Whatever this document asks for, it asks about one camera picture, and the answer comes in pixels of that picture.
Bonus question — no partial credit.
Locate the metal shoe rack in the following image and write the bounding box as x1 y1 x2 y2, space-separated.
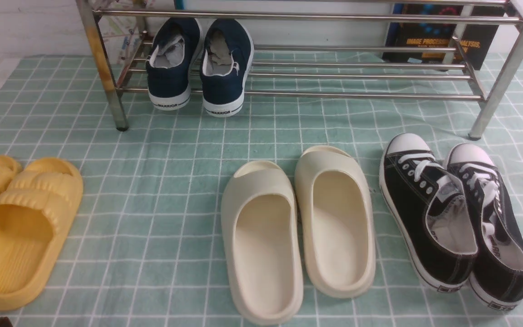
76 0 523 140

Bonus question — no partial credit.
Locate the right cream slipper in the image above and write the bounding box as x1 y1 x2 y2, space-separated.
294 145 376 298

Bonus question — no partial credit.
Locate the green checkered cloth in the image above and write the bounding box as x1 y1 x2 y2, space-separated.
0 56 523 327

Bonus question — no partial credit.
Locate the navy canvas sneaker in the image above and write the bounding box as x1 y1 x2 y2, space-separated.
145 17 203 111
200 19 255 118

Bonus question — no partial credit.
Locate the left cream slipper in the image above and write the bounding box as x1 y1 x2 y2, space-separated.
220 161 304 326

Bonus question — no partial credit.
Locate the cream slipper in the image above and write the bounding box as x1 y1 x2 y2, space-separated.
294 145 376 298
220 161 304 326

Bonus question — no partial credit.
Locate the left navy canvas sneaker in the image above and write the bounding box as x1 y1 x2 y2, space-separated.
145 17 203 111

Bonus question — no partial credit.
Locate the right yellow slipper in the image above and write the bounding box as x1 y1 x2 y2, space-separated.
0 157 84 311

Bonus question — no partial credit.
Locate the dark image processing book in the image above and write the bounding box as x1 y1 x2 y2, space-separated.
382 4 498 70

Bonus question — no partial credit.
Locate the black canvas sneaker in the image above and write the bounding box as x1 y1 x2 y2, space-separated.
444 143 523 311
379 133 478 292

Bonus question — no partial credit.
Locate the map paper behind rack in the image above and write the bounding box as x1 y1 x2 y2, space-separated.
99 16 140 64

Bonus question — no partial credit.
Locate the right navy canvas sneaker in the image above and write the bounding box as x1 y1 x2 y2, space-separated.
200 19 255 118

